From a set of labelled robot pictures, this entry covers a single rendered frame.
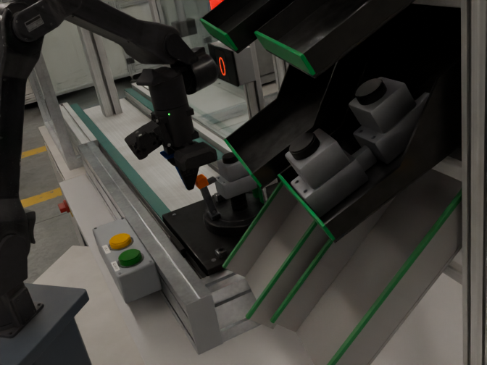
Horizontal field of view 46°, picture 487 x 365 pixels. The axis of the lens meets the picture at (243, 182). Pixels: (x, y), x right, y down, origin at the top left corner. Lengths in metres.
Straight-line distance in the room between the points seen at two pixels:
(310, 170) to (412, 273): 0.15
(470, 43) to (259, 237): 0.44
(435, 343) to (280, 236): 0.28
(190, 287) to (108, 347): 0.19
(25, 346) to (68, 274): 0.52
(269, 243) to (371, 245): 0.19
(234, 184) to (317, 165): 0.47
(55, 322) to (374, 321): 0.39
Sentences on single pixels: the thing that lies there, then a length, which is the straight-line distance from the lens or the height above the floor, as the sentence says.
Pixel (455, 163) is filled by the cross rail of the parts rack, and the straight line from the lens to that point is 0.57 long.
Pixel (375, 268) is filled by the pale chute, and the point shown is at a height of 1.08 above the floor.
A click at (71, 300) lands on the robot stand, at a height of 1.06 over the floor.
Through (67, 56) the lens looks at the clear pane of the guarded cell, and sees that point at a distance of 2.25.
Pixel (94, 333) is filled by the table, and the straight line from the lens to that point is 1.07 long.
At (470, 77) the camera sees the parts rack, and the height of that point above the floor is 1.32.
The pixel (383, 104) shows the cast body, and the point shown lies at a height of 1.29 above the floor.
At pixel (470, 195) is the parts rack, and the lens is 0.57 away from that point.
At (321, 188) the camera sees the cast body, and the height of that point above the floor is 1.22.
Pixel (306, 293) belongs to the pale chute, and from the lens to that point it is 0.72.
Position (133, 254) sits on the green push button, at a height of 0.97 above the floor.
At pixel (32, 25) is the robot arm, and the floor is 1.40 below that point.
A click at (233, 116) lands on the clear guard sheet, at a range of 1.36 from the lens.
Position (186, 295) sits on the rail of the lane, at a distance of 0.91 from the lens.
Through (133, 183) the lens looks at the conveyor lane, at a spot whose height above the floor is 0.95.
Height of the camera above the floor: 1.48
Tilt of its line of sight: 26 degrees down
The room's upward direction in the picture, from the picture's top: 11 degrees counter-clockwise
